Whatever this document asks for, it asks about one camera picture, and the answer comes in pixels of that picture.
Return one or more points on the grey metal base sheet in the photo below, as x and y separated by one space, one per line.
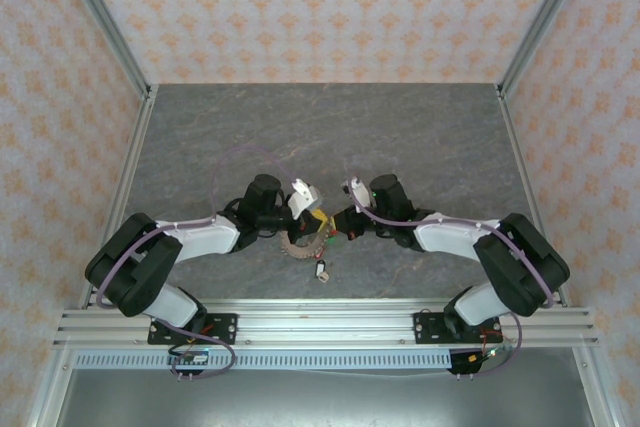
325 399

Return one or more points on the aluminium left side rail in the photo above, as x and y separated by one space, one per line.
125 187

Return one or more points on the aluminium right side rail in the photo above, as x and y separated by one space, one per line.
525 182

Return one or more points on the left base circuit board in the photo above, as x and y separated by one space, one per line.
192 359

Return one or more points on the aluminium right corner post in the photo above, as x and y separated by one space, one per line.
545 17

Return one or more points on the aluminium left corner post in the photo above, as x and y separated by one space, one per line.
105 22

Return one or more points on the aluminium corner post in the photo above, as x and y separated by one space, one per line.
105 22
545 17

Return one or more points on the aluminium front mounting rail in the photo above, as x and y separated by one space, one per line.
325 327

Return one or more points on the base circuit board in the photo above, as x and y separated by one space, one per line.
192 359
487 354

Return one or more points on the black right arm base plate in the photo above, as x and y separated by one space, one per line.
425 329

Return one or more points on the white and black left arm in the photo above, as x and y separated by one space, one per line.
205 239

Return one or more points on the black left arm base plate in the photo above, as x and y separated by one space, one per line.
225 327

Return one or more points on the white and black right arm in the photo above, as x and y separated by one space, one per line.
450 239

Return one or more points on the right base circuit board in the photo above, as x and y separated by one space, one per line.
487 354

